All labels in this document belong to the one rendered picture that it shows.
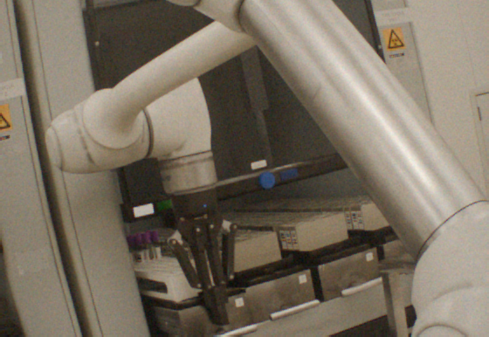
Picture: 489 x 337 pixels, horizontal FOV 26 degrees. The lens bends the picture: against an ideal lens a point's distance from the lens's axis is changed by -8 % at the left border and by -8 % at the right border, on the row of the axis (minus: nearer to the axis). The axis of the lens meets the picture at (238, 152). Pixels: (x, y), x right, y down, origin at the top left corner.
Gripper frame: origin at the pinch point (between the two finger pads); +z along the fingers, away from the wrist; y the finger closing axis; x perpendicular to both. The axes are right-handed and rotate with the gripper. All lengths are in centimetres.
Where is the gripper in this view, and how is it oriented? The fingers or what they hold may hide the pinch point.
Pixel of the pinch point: (217, 306)
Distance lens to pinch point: 189.8
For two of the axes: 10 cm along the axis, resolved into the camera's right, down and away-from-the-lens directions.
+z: 2.0, 9.8, 0.5
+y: -8.7, 2.0, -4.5
